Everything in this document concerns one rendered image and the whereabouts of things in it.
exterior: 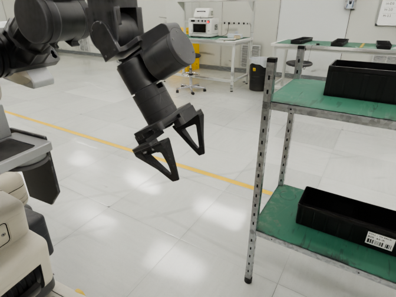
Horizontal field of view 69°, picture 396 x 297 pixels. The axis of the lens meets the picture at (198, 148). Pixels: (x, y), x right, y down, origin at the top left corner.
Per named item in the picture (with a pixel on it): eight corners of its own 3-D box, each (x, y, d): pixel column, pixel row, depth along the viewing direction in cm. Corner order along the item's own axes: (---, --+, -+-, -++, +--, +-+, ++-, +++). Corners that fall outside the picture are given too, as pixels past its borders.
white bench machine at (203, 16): (197, 35, 530) (196, 7, 510) (218, 36, 513) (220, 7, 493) (187, 37, 500) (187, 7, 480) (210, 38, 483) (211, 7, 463)
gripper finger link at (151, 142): (205, 161, 49) (179, 113, 47) (184, 184, 44) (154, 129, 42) (176, 170, 53) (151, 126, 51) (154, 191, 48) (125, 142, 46)
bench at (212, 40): (182, 75, 602) (181, 33, 567) (250, 83, 532) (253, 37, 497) (161, 82, 545) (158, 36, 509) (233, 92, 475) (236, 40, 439)
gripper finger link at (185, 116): (220, 144, 55) (198, 101, 53) (204, 162, 49) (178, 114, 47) (194, 154, 59) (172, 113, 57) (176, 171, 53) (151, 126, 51)
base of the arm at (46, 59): (35, 29, 63) (-24, 33, 53) (50, 5, 58) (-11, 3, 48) (58, 64, 64) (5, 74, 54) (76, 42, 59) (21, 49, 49)
